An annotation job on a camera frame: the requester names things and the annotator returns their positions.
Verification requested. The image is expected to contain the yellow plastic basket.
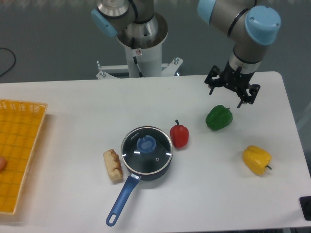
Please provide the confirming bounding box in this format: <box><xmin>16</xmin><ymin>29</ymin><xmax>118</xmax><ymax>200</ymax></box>
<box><xmin>0</xmin><ymin>99</ymin><xmax>48</xmax><ymax>215</ymax></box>

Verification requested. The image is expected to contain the green bell pepper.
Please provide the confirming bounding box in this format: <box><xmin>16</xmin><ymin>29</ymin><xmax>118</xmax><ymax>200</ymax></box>
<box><xmin>206</xmin><ymin>105</ymin><xmax>233</xmax><ymax>131</ymax></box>

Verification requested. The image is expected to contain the black cable on floor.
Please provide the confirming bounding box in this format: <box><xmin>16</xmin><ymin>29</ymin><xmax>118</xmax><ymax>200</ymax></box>
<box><xmin>0</xmin><ymin>47</ymin><xmax>17</xmax><ymax>77</ymax></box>

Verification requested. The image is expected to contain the black device at table edge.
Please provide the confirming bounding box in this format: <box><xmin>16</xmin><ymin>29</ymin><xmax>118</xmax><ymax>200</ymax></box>
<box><xmin>299</xmin><ymin>196</ymin><xmax>311</xmax><ymax>221</ymax></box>

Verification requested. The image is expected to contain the toasted bread piece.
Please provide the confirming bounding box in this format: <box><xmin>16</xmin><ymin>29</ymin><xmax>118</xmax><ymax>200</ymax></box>
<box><xmin>103</xmin><ymin>149</ymin><xmax>123</xmax><ymax>183</ymax></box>

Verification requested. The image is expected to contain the glass lid with blue knob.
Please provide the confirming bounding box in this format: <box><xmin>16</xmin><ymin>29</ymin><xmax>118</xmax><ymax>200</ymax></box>
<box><xmin>121</xmin><ymin>126</ymin><xmax>173</xmax><ymax>180</ymax></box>

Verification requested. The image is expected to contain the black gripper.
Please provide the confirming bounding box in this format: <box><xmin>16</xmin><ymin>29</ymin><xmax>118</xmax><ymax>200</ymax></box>
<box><xmin>204</xmin><ymin>60</ymin><xmax>260</xmax><ymax>108</ymax></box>

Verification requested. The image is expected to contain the dark pot with blue handle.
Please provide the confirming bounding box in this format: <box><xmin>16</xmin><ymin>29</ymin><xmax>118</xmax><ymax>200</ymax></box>
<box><xmin>105</xmin><ymin>125</ymin><xmax>174</xmax><ymax>227</ymax></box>

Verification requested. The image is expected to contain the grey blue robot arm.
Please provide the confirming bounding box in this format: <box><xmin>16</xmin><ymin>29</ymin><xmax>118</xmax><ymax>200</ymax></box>
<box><xmin>91</xmin><ymin>0</ymin><xmax>281</xmax><ymax>104</ymax></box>

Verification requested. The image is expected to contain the yellow bell pepper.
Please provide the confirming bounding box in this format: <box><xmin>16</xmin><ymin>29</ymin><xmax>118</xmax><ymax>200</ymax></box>
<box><xmin>242</xmin><ymin>145</ymin><xmax>272</xmax><ymax>175</ymax></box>

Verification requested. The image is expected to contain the red bell pepper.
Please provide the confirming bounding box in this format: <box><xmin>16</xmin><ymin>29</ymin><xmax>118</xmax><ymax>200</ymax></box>
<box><xmin>170</xmin><ymin>119</ymin><xmax>190</xmax><ymax>149</ymax></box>

